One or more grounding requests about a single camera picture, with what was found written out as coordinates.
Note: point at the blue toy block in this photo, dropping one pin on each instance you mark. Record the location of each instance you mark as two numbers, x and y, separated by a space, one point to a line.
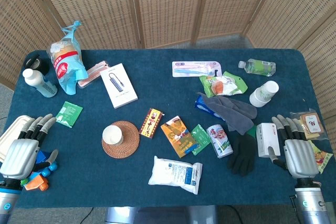
43 157

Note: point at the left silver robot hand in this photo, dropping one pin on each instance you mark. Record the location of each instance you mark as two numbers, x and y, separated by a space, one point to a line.
19 155

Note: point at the green label water bottle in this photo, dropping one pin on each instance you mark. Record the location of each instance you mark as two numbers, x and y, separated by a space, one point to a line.
258 67

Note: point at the green snack packet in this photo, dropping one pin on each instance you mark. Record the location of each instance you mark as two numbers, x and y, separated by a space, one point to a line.
223 85

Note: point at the blue flower paper cup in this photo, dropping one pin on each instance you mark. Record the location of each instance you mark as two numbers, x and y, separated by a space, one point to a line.
113 134

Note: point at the black work glove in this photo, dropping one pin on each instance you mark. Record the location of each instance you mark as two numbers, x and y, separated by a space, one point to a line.
242 155

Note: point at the white plastic bottle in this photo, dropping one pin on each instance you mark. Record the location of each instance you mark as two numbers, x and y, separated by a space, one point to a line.
39 82

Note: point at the grey cloth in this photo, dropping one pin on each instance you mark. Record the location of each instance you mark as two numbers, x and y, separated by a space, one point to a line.
233 112

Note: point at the pink flat package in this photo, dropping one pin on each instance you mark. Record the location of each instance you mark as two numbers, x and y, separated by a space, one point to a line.
92 75

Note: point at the toothbrush blister pack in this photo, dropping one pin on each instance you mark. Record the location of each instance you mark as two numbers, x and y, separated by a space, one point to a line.
195 68

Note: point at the white powder bag blue label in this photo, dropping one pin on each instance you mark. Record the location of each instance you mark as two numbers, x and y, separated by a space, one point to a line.
174 174

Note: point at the woven folding screen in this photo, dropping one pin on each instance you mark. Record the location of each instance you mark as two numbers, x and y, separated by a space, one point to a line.
168 6

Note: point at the clear cookie packet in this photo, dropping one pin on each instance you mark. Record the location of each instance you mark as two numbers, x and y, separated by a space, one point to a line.
311 124

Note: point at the orange toy block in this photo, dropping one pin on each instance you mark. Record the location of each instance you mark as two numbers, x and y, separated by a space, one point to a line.
35 183

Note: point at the blue cookie packet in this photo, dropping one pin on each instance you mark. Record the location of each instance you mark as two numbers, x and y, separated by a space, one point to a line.
200 106

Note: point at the orange blue carton box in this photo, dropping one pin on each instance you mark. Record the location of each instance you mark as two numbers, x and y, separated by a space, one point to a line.
178 137

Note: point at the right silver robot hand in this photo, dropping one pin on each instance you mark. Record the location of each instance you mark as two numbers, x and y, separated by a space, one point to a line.
302 158

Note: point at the stack of paper cups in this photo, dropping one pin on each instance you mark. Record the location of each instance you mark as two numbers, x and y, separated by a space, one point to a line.
262 94

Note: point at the red yellow medicine box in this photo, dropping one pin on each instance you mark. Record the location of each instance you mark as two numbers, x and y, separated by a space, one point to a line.
151 123

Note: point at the green toy block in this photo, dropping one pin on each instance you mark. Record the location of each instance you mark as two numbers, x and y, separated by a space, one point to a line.
24 182

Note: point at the yellow snack packet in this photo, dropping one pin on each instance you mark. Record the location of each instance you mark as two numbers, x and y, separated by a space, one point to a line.
321 155

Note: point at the round woven rattan coaster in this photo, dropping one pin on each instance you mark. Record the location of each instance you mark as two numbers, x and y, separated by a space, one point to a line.
130 140

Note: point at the green tea sachet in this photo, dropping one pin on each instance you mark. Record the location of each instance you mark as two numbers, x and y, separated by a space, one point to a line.
200 136
68 113

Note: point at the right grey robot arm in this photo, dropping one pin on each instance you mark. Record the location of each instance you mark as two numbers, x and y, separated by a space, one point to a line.
311 205

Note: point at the beige lunch box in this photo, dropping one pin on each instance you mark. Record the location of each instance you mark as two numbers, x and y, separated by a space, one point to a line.
10 129

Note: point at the white USB hub box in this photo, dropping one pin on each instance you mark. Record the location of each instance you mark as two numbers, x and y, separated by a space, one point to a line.
118 85

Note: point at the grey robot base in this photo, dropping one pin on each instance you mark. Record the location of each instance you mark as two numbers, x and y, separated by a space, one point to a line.
160 214

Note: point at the blue bread bag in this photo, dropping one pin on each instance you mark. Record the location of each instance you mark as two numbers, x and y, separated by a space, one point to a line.
67 66

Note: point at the small white carton box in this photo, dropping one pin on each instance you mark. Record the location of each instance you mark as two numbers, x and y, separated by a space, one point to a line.
265 140

